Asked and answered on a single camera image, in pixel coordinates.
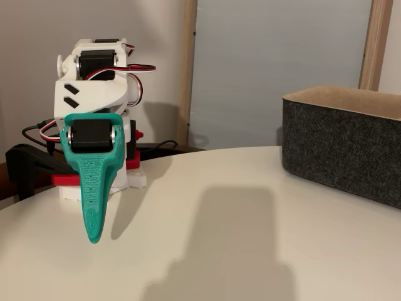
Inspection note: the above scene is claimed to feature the grey felt box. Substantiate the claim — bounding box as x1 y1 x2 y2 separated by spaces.
281 84 401 210

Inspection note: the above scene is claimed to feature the black clamp with red pad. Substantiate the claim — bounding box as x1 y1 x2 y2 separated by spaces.
5 143 81 201
125 120 144 170

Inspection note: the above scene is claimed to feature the black power plug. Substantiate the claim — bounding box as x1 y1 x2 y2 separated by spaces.
46 139 62 155

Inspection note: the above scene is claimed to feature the translucent grey panel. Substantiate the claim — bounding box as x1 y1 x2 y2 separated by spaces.
187 0 374 152

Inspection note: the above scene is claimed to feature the black USB cable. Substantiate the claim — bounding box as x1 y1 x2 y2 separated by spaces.
21 119 60 148

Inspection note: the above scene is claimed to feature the red white base servo wire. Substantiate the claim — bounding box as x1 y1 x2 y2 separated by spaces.
39 120 63 144

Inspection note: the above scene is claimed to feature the black power cable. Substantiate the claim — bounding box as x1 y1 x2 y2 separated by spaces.
137 140 179 157

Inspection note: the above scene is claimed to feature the red white arm servo wire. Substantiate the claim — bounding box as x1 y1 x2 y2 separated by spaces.
83 43 157 109

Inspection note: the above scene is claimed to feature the wooden shelf post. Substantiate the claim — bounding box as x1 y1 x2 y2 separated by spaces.
175 0 199 147
358 0 395 92

